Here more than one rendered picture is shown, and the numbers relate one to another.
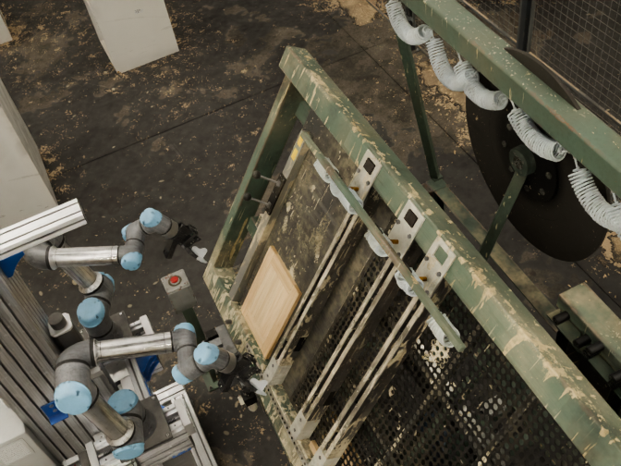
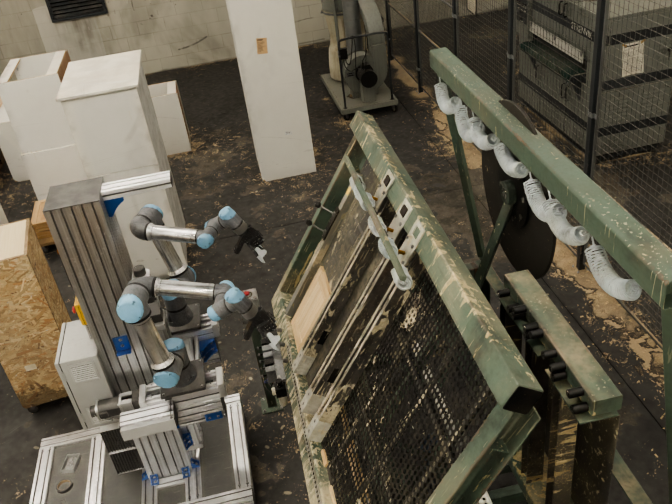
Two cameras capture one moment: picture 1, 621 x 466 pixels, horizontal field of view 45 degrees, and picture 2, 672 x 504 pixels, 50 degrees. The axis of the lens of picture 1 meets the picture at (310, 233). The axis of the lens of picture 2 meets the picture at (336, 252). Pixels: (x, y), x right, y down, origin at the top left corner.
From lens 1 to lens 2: 1.15 m
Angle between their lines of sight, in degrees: 17
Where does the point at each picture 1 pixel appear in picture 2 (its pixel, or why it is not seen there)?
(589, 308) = (524, 284)
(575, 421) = (472, 331)
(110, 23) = (264, 139)
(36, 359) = (116, 290)
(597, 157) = (537, 161)
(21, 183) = not seen: hidden behind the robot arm
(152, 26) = (297, 147)
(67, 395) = (126, 302)
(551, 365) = (466, 295)
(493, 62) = (487, 108)
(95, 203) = (216, 267)
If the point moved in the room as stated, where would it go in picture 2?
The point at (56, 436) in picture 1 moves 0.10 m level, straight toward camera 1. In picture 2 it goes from (120, 373) to (125, 384)
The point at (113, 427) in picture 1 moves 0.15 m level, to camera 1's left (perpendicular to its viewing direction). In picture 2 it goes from (156, 350) to (125, 351)
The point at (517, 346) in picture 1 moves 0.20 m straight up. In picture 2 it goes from (449, 286) to (447, 239)
